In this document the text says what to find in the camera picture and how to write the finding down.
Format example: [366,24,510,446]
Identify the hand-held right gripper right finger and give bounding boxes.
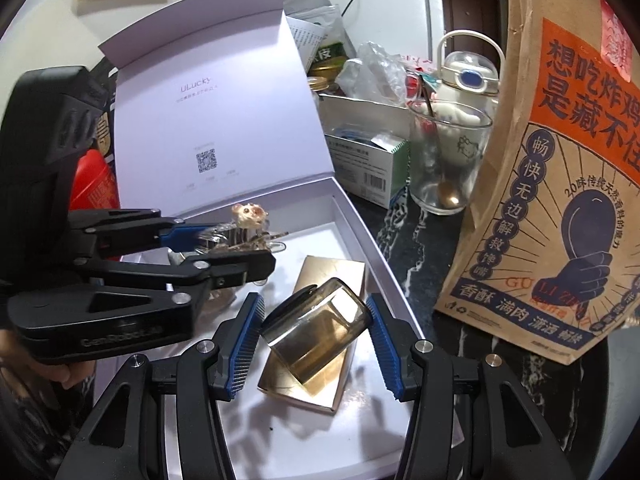
[365,292,608,480]

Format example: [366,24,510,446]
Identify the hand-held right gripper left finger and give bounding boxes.
[54,292,266,480]

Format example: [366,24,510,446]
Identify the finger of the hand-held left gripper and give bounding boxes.
[67,206,213,261]
[7,249,277,326]

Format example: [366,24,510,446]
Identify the gold box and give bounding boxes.
[257,255,368,415]

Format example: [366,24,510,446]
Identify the smoky translucent bottle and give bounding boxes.
[260,276,375,390]

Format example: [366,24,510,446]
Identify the clear hair clip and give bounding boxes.
[192,220,291,261]

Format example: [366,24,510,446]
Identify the small bear charm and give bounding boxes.
[231,202,271,226]

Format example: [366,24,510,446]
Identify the white gift box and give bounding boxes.
[97,0,453,480]

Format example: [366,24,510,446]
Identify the person's left hand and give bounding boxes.
[0,354,97,390]

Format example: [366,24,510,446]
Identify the black snack packet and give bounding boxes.
[87,55,121,161]

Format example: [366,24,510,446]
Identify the red canister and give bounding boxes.
[70,149,121,211]

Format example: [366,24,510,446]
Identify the white green medicine box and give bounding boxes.
[325,122,411,209]

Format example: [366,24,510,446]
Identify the glass cup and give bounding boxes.
[407,100,493,217]

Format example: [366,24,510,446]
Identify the printed brown paper bag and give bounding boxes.
[432,0,640,366]

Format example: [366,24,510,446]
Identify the jar with gold lid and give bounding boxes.
[306,76,337,106]

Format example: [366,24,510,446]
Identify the white storage bin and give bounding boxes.
[317,91,416,136]

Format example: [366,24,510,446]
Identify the green packet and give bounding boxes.
[305,5,358,76]

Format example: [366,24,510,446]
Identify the crumpled clear plastic bag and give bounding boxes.
[335,41,411,103]

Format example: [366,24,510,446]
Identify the white water bottle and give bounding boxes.
[432,30,506,171]

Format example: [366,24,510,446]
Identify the white fridge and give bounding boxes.
[287,0,446,61]

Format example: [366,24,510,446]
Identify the brown door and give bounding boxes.
[439,0,511,53]

